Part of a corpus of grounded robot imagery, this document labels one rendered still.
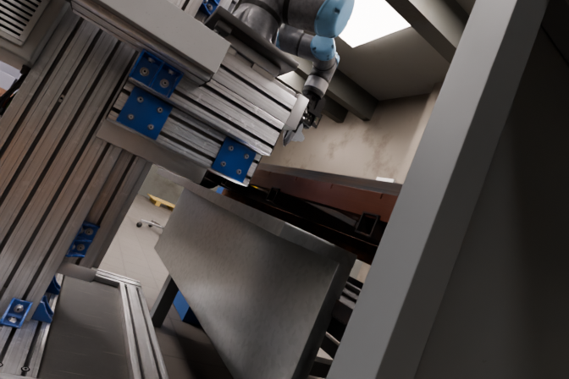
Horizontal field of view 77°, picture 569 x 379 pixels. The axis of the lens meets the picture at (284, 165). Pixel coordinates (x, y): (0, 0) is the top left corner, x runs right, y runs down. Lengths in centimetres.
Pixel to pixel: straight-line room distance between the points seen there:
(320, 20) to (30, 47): 64
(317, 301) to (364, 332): 50
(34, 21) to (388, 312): 89
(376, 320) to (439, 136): 15
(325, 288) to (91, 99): 70
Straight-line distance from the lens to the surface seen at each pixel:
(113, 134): 93
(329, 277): 78
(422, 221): 29
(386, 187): 87
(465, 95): 32
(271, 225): 70
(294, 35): 119
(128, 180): 105
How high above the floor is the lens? 67
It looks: 9 degrees up
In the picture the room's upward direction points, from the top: 25 degrees clockwise
